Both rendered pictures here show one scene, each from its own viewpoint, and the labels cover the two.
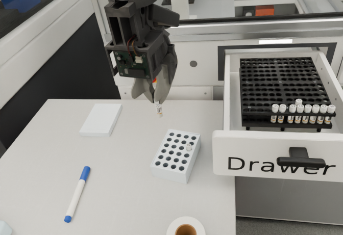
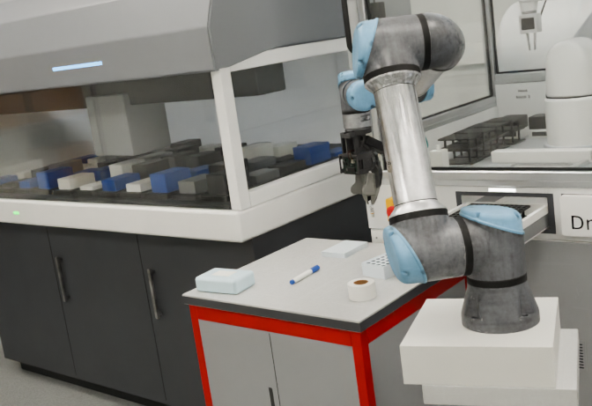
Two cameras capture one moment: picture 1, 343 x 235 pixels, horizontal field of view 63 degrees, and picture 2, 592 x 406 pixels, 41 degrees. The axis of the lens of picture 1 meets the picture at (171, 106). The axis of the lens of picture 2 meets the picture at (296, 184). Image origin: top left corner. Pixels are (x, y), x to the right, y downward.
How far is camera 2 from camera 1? 175 cm
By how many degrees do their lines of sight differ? 36
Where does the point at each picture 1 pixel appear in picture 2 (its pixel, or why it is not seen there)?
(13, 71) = (284, 205)
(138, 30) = (355, 146)
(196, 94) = not seen: hidden behind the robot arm
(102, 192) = (321, 277)
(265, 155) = not seen: hidden behind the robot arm
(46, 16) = (329, 167)
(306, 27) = (523, 178)
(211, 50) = (450, 195)
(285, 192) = not seen: outside the picture
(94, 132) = (333, 253)
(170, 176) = (373, 272)
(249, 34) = (478, 181)
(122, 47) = (345, 154)
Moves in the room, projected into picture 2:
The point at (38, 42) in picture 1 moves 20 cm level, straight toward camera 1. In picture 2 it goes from (314, 188) to (314, 200)
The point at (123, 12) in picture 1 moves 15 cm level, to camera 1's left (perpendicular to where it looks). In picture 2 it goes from (347, 136) to (296, 139)
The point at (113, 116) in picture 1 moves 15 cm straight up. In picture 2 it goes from (354, 247) to (349, 200)
